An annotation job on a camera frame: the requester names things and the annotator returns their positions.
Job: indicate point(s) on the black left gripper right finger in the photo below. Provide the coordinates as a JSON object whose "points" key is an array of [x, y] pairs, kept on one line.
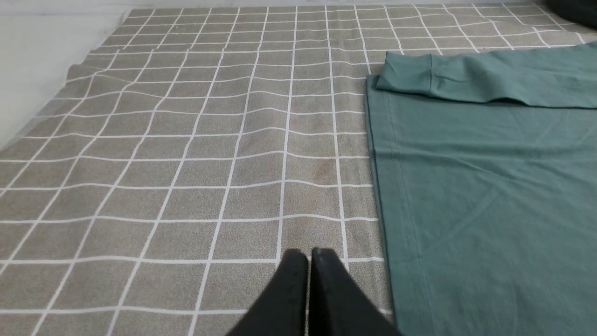
{"points": [[337, 306]]}

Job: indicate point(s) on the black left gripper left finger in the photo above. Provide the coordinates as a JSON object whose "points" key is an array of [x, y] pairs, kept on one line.
{"points": [[281, 307]]}

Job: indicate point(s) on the green long-sleeve top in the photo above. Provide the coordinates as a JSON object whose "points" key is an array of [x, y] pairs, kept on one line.
{"points": [[485, 176]]}

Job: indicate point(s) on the grey checked tablecloth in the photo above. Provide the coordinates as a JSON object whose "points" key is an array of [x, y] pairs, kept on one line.
{"points": [[155, 193]]}

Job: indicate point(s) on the black garment under white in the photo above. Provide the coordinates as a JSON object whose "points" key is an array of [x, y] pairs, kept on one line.
{"points": [[582, 12]]}

